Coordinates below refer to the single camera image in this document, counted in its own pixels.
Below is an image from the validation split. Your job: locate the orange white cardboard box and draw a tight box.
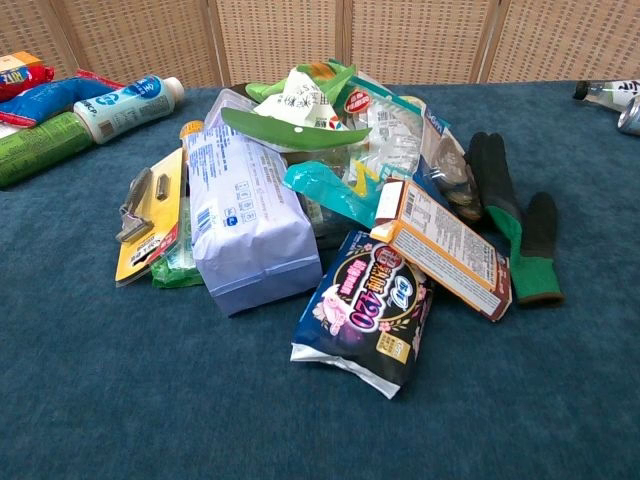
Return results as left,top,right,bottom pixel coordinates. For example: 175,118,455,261
370,177,514,323

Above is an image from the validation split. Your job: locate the orange cracker box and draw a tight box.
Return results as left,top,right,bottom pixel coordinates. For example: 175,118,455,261
0,50,44,74

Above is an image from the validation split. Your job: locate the teal plastic bag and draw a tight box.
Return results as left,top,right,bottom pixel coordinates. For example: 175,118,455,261
283,160,383,230

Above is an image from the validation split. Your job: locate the lavender paper tissue pack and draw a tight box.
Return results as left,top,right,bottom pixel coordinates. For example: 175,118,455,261
180,120,324,318

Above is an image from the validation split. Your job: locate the dark blue sanitary pad pack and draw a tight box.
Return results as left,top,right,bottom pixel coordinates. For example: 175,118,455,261
290,229,435,400

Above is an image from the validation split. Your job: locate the blue carpet table cover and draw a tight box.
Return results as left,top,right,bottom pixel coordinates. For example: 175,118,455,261
0,81,640,480

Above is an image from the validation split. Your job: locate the green white plastic bag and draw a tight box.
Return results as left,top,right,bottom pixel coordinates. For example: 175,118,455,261
220,106,373,153

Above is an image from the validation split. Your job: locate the clear plastic bag with labels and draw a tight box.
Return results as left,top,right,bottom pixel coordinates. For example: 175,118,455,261
342,74,428,194

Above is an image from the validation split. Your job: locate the white paper rice packet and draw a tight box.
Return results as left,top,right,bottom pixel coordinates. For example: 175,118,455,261
253,68,351,134

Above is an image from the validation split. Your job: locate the clear pouch with blue header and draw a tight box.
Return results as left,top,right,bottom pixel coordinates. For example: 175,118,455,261
412,105,484,224

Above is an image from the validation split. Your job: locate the green plastic wipes packet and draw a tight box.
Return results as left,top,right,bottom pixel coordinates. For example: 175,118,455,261
150,197,205,290

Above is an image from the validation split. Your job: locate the clear plastic container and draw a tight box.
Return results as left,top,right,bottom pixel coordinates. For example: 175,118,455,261
203,88,261,132

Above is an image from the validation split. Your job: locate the green plastic packet with orange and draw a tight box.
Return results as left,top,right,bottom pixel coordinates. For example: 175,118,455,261
244,60,357,101

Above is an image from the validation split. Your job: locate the yellow razor blister card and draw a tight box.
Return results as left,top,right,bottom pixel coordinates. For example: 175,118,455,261
114,147,185,288

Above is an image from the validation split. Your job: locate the black and green work glove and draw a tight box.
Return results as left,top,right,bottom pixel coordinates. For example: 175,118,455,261
463,131,566,307

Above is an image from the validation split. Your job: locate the woven folding screen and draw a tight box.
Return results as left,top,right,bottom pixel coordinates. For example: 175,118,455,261
0,0,640,90

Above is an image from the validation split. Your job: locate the white and blue bottle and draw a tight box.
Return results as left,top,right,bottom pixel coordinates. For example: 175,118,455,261
73,74,185,146

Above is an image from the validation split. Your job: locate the green cylindrical can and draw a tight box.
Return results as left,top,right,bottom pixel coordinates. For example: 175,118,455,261
0,111,96,190

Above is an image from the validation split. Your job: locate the blue snack bag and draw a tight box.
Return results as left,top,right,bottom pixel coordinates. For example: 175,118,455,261
0,75,117,128

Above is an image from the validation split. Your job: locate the clear glass bottle black cap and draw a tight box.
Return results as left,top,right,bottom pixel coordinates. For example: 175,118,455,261
572,78,640,113

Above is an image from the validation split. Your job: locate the silver metal can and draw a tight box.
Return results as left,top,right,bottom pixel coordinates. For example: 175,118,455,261
616,94,640,137

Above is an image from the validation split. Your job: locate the red Ritz cracker pack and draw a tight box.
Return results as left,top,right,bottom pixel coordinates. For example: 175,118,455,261
0,64,56,103

